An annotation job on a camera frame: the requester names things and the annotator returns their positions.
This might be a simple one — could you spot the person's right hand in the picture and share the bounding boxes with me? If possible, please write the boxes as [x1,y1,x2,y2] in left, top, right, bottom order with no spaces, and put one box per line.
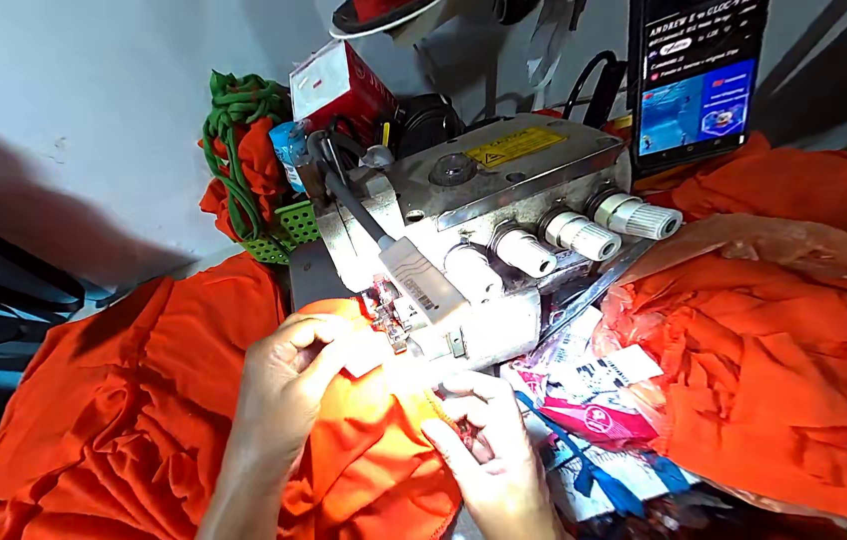
[421,370,548,519]

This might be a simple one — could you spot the coiled black cable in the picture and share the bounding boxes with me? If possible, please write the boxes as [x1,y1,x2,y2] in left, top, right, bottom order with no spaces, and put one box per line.
[393,93,465,160]

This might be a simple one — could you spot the red and black round object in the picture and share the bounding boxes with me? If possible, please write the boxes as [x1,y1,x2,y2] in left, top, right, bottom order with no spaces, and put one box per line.
[329,0,443,40]

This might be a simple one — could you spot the grey gooseneck sewing lamp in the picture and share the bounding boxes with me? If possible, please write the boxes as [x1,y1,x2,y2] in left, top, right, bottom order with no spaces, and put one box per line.
[306,129,472,327]

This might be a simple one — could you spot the black looped cable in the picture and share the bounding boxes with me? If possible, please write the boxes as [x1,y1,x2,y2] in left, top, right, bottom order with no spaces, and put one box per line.
[563,50,629,132]

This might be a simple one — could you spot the red and white box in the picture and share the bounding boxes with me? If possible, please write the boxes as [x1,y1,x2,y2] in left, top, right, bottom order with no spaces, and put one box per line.
[289,39,399,145]

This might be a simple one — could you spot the pile of orange fabrics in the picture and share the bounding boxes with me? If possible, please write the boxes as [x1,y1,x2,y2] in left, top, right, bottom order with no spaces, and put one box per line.
[622,133,847,540]

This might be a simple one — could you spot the person's left hand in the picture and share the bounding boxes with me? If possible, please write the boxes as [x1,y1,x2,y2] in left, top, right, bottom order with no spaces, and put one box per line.
[231,312,351,468]

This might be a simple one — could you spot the person's left forearm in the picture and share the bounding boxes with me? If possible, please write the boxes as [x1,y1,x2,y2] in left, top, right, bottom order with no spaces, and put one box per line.
[195,446,300,540]

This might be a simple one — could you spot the black chair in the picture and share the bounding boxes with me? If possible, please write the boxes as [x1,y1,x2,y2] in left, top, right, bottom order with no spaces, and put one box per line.
[0,207,87,370]

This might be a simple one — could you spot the black smartphone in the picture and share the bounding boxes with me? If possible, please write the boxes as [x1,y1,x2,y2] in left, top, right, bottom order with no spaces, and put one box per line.
[627,0,771,178]

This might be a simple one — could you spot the pink and white packet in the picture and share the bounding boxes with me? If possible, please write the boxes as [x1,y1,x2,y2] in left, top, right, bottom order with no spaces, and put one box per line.
[502,345,664,453]

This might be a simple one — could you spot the clear plastic bag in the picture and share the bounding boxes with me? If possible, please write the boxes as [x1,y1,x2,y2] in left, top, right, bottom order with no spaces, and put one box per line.
[593,213,847,451]

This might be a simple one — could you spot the person's right forearm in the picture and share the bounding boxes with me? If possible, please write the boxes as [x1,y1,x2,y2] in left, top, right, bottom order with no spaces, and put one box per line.
[473,495,573,540]

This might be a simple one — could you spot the blue and white labelled container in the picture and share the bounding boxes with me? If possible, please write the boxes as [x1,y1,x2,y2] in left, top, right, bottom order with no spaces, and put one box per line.
[269,121,309,194]

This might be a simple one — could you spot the green fabric strips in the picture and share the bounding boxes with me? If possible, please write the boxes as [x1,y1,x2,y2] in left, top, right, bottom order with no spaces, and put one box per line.
[201,69,291,243]

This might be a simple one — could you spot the grey metal sewing machine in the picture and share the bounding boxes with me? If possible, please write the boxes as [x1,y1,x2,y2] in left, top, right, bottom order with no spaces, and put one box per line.
[290,112,684,369]

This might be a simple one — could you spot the orange fabric piece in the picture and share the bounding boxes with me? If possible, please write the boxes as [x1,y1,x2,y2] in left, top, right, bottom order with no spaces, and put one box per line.
[278,297,465,540]

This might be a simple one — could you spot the small white label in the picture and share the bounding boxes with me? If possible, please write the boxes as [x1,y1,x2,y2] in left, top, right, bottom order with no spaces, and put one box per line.
[344,330,388,378]

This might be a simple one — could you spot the green perforated plastic basket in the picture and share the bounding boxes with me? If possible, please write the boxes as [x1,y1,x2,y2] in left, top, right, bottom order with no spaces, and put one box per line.
[239,198,321,266]

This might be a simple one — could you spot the crumpled red-orange cloth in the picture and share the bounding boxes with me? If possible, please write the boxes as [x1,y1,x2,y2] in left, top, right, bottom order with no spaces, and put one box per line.
[199,116,294,243]

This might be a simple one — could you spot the large draped orange fabric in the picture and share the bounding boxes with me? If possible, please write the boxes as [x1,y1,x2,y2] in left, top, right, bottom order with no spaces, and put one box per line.
[0,252,289,540]

